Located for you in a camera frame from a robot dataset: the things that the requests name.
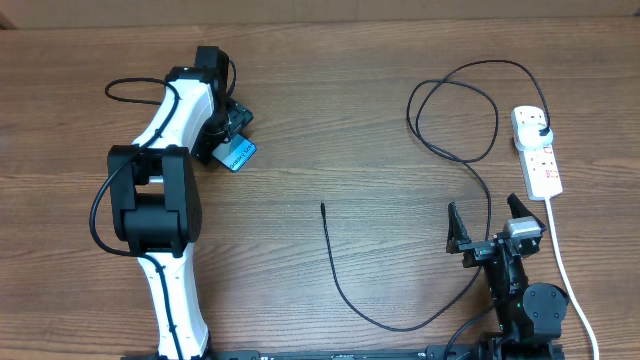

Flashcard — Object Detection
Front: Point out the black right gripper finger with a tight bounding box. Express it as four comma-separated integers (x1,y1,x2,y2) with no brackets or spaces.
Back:
507,193,545,230
446,202,471,254

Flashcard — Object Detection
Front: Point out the blue screen smartphone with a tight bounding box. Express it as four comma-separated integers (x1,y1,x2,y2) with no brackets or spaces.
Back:
212,134,257,172

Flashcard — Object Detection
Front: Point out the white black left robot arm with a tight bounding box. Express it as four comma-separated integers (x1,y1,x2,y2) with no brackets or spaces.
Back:
96,46,256,359

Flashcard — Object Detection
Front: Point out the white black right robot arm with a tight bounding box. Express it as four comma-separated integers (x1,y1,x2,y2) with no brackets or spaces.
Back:
443,194,569,359

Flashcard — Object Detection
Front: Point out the white charger adapter plug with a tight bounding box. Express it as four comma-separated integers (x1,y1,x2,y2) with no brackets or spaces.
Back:
514,123,554,152

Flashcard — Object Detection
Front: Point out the white power strip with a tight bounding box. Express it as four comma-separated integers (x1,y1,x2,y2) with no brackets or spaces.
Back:
511,106,563,201

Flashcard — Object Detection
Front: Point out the black charger cable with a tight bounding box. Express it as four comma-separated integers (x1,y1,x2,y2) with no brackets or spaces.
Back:
319,59,555,333

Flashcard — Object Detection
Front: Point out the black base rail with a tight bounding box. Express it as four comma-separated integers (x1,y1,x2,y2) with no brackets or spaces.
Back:
119,343,566,360

